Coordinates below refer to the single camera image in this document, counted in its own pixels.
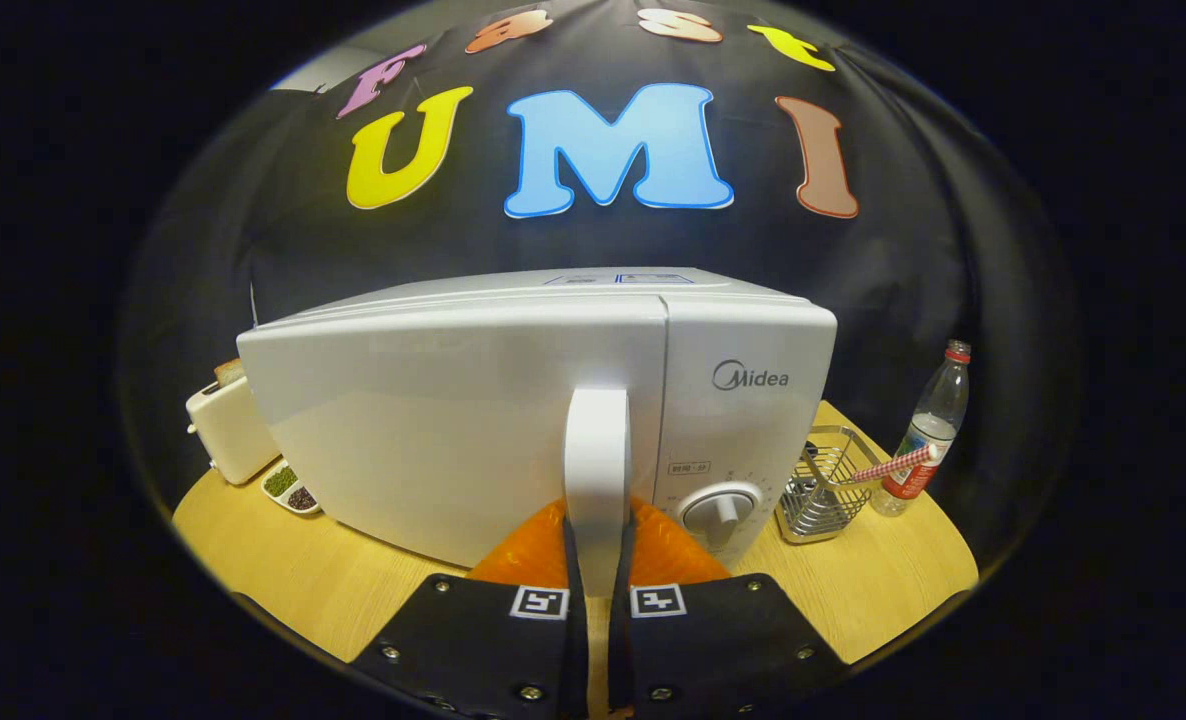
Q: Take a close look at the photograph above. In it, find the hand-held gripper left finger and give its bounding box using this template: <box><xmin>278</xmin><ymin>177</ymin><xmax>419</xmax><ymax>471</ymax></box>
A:
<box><xmin>348</xmin><ymin>498</ymin><xmax>591</xmax><ymax>720</ymax></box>

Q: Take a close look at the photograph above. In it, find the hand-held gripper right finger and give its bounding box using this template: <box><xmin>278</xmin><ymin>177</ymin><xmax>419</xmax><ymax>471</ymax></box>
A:
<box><xmin>608</xmin><ymin>498</ymin><xmax>851</xmax><ymax>720</ymax></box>

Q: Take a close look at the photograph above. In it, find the white microwave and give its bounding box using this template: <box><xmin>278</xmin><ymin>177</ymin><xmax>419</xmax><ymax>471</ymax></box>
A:
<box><xmin>237</xmin><ymin>267</ymin><xmax>839</xmax><ymax>599</ymax></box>

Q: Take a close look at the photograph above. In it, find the white microwave door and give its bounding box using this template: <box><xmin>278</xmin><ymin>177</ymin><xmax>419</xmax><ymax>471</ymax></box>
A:
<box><xmin>237</xmin><ymin>295</ymin><xmax>670</xmax><ymax>599</ymax></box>

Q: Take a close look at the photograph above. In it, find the red checkered straw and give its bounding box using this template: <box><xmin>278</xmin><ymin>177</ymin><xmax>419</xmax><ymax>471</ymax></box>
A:
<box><xmin>850</xmin><ymin>445</ymin><xmax>939</xmax><ymax>485</ymax></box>

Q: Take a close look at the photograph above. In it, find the divided dish of beans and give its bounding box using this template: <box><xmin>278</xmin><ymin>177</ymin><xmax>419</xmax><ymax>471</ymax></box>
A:
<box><xmin>260</xmin><ymin>458</ymin><xmax>324</xmax><ymax>517</ymax></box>

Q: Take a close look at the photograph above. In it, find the plastic bottle with red label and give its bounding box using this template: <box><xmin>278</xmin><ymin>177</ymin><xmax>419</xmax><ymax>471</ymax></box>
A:
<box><xmin>870</xmin><ymin>339</ymin><xmax>972</xmax><ymax>518</ymax></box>

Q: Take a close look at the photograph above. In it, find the white toaster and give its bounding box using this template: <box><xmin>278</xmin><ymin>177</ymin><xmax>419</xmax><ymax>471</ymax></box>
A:
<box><xmin>185</xmin><ymin>360</ymin><xmax>282</xmax><ymax>487</ymax></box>

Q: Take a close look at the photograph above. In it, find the black backdrop cloth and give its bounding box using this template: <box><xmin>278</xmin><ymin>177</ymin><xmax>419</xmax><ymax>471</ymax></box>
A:
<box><xmin>118</xmin><ymin>0</ymin><xmax>1084</xmax><ymax>571</ymax></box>

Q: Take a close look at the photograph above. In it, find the wire mesh basket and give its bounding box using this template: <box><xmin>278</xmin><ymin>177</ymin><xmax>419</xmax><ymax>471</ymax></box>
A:
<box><xmin>775</xmin><ymin>425</ymin><xmax>884</xmax><ymax>545</ymax></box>

